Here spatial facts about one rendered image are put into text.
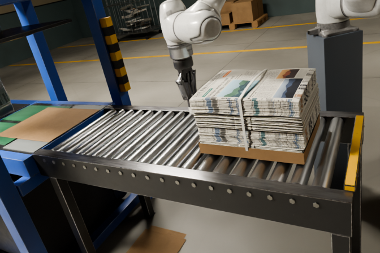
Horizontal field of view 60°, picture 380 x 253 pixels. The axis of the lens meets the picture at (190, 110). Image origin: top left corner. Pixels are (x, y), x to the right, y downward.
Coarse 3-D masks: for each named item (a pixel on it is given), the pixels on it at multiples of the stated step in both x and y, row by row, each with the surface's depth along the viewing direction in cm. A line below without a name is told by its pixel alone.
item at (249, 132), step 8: (256, 72) 127; (264, 72) 126; (256, 80) 119; (264, 80) 117; (248, 88) 113; (256, 88) 111; (248, 96) 106; (232, 104) 107; (248, 104) 104; (248, 112) 106; (240, 120) 109; (248, 120) 108; (240, 128) 110; (248, 128) 109; (240, 136) 112; (248, 136) 111; (240, 144) 113; (248, 144) 112
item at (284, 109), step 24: (288, 72) 118; (312, 72) 114; (264, 96) 104; (288, 96) 100; (312, 96) 111; (264, 120) 104; (288, 120) 101; (312, 120) 112; (264, 144) 109; (288, 144) 105
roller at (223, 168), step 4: (224, 156) 120; (228, 156) 119; (232, 156) 119; (224, 160) 117; (228, 160) 117; (232, 160) 118; (236, 160) 120; (220, 164) 115; (224, 164) 115; (228, 164) 116; (232, 164) 117; (216, 168) 114; (220, 168) 113; (224, 168) 113; (228, 168) 115; (232, 168) 118; (216, 172) 112; (220, 172) 111; (224, 172) 112; (228, 172) 114
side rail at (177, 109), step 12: (108, 108) 191; (120, 108) 186; (132, 108) 182; (144, 108) 179; (156, 108) 175; (168, 108) 172; (180, 108) 169; (348, 120) 129; (324, 132) 135; (348, 132) 131
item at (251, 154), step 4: (240, 148) 114; (244, 148) 113; (248, 148) 112; (252, 148) 111; (240, 152) 115; (244, 152) 114; (248, 152) 113; (252, 152) 112; (240, 156) 115; (244, 156) 115; (248, 156) 114; (252, 156) 113
